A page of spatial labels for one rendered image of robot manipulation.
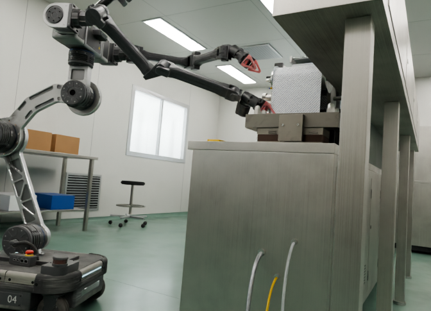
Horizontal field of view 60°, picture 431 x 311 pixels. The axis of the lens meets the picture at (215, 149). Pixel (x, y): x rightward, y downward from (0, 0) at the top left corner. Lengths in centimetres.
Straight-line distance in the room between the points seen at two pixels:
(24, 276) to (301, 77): 156
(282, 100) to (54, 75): 391
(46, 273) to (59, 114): 357
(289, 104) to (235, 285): 85
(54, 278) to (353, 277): 137
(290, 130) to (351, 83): 64
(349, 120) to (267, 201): 68
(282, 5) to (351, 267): 63
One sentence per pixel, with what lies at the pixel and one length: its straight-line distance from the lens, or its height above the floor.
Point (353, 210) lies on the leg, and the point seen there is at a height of 69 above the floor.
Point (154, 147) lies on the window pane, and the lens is 668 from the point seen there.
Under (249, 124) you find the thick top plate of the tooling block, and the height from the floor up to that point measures 98.
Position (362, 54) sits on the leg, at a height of 105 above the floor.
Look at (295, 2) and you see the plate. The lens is 97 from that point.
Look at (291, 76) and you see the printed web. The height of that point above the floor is 125.
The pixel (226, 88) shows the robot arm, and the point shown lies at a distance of 185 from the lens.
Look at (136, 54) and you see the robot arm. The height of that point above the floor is 131.
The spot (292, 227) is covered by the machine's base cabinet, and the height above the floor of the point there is 57.
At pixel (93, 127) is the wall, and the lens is 563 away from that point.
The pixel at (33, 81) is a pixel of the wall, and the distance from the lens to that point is 510.
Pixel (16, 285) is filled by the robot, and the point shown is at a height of 18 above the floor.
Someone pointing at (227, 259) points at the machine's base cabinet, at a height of 41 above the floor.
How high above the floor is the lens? 73
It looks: 5 degrees up
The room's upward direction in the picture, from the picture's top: 4 degrees clockwise
